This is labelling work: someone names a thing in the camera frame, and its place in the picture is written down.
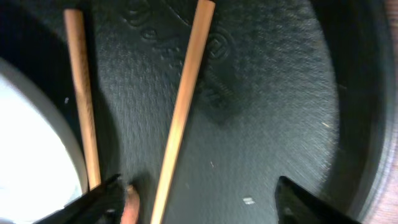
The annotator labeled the grey plate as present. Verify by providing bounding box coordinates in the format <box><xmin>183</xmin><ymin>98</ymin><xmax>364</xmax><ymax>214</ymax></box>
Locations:
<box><xmin>1</xmin><ymin>60</ymin><xmax>88</xmax><ymax>223</ymax></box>

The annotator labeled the right wooden chopstick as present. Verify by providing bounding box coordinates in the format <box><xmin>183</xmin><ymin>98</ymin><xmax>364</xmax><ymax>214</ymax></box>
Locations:
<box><xmin>150</xmin><ymin>0</ymin><xmax>216</xmax><ymax>224</ymax></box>

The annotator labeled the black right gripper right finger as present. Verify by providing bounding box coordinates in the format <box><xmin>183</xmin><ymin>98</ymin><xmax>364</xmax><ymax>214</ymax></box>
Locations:
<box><xmin>274</xmin><ymin>176</ymin><xmax>360</xmax><ymax>224</ymax></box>

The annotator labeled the wooden chopstick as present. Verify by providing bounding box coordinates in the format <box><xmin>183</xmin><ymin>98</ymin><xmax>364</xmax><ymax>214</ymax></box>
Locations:
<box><xmin>150</xmin><ymin>0</ymin><xmax>216</xmax><ymax>224</ymax></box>
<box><xmin>63</xmin><ymin>9</ymin><xmax>101</xmax><ymax>189</ymax></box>

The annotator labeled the left wooden chopstick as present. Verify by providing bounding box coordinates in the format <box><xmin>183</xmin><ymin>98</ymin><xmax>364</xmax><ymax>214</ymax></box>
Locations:
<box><xmin>63</xmin><ymin>9</ymin><xmax>101</xmax><ymax>189</ymax></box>

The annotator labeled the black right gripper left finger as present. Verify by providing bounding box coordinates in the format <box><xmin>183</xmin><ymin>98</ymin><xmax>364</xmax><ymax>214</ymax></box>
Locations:
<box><xmin>37</xmin><ymin>174</ymin><xmax>124</xmax><ymax>224</ymax></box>

